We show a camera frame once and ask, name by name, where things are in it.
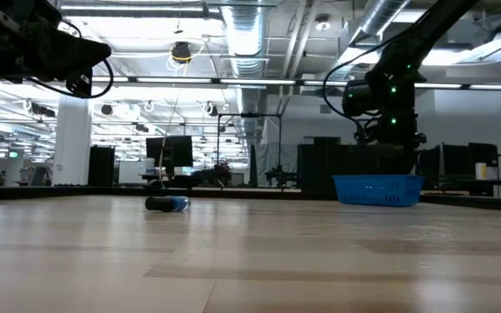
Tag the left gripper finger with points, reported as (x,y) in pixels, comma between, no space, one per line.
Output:
(81,47)
(81,63)

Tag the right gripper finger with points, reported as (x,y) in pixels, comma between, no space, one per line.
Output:
(387,161)
(406,161)

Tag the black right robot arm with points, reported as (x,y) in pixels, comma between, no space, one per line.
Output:
(429,30)

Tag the blue nail polish bottle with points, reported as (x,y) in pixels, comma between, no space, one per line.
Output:
(165,204)

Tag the blue plastic basket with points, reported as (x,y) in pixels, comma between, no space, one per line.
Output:
(378,191)

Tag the white paper roll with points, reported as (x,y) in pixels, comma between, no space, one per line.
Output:
(481,171)

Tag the black tall cabinet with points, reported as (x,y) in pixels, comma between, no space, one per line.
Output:
(101,165)

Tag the black background monitor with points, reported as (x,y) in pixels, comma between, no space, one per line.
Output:
(170,151)

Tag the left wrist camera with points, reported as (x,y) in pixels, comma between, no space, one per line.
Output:
(79,83)

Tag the black partition wall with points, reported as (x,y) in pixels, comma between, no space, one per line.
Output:
(320,167)

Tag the silver ventilation duct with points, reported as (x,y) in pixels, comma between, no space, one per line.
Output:
(246,35)
(381,15)

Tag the black ceiling-mounted camera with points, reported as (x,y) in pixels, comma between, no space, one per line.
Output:
(182,51)

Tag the black background rig frame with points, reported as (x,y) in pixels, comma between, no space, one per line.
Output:
(249,115)

